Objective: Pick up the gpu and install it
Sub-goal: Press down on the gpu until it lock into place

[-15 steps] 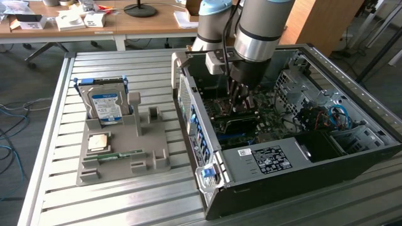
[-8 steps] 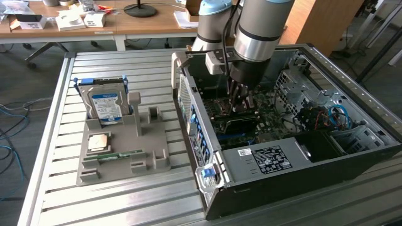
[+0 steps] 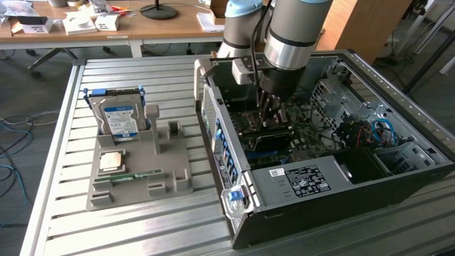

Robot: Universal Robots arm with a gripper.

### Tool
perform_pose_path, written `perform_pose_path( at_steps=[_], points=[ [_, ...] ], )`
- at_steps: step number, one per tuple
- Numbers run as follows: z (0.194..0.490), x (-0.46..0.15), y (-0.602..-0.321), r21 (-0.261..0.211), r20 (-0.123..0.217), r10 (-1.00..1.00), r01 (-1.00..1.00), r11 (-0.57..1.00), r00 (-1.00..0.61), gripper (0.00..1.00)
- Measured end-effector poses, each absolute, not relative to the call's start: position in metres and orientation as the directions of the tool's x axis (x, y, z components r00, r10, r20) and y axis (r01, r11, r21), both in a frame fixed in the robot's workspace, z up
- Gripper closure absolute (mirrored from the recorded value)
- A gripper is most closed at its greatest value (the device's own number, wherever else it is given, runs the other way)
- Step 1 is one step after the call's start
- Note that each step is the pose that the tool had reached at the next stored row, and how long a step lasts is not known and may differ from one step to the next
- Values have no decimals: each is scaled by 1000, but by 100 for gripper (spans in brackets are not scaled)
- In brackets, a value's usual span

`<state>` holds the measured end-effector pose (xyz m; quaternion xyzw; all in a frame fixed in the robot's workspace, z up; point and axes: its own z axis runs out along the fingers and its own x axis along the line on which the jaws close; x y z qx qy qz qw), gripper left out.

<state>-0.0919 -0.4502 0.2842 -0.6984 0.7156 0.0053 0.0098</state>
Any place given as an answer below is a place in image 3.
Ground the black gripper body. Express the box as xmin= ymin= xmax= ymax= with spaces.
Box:
xmin=258 ymin=66 xmax=306 ymax=98

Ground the green graphics card black fan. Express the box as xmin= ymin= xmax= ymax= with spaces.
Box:
xmin=245 ymin=130 xmax=295 ymax=153

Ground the CPU socket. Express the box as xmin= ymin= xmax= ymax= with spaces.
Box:
xmin=242 ymin=111 xmax=265 ymax=131

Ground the green motherboard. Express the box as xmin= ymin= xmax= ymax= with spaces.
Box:
xmin=227 ymin=95 xmax=342 ymax=171

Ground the blue expansion slot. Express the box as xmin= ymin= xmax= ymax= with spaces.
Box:
xmin=245 ymin=149 xmax=282 ymax=158

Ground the grey power supply unit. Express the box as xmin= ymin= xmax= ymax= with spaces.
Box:
xmin=245 ymin=155 xmax=356 ymax=208

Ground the white paper stack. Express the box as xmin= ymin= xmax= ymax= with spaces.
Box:
xmin=197 ymin=12 xmax=227 ymax=33

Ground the wooden cabinet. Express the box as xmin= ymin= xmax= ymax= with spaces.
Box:
xmin=316 ymin=0 xmax=416 ymax=65

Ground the brown cardboard box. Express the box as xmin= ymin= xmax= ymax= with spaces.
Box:
xmin=210 ymin=0 xmax=229 ymax=18

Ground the blue case latch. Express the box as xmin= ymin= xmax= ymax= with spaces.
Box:
xmin=227 ymin=188 xmax=250 ymax=201

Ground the grey plastic parts rack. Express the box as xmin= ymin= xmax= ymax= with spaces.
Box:
xmin=86 ymin=104 xmax=195 ymax=211

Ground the black open PC case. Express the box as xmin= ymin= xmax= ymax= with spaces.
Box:
xmin=194 ymin=49 xmax=455 ymax=251

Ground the silver metal disk bay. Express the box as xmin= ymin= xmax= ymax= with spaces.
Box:
xmin=372 ymin=141 xmax=441 ymax=175

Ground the hard disk in blue carrier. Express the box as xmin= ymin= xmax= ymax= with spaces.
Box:
xmin=83 ymin=85 xmax=147 ymax=141

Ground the black round lamp base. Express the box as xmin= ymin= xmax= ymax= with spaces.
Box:
xmin=139 ymin=0 xmax=179 ymax=20

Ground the green RAM stick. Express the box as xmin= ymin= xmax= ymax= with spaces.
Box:
xmin=94 ymin=168 xmax=163 ymax=185

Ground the silver CPU chip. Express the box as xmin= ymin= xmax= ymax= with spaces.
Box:
xmin=99 ymin=153 xmax=126 ymax=171

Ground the small white box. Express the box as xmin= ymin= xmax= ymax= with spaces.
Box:
xmin=95 ymin=14 xmax=121 ymax=32

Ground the white box with tape roll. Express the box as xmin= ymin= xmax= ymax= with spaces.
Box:
xmin=63 ymin=12 xmax=98 ymax=36

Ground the grey wheeled table foot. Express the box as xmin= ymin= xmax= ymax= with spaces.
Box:
xmin=29 ymin=47 xmax=79 ymax=78

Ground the wooden desk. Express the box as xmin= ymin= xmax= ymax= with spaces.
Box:
xmin=0 ymin=0 xmax=328 ymax=58

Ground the white box with black insert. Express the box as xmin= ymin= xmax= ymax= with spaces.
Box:
xmin=18 ymin=15 xmax=54 ymax=34

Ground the clear plastic bag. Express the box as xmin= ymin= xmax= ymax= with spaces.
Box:
xmin=0 ymin=0 xmax=37 ymax=17

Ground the white camera box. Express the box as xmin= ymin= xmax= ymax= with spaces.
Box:
xmin=231 ymin=56 xmax=265 ymax=85

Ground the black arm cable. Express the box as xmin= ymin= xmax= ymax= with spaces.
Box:
xmin=250 ymin=0 xmax=278 ymax=84

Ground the orange wire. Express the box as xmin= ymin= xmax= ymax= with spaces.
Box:
xmin=357 ymin=124 xmax=377 ymax=146

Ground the blue data wire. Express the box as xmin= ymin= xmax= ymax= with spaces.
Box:
xmin=370 ymin=118 xmax=400 ymax=147

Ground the white cable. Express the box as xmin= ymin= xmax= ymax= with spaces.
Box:
xmin=0 ymin=110 xmax=61 ymax=126

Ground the blue cable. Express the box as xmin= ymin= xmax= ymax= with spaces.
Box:
xmin=0 ymin=125 xmax=34 ymax=227

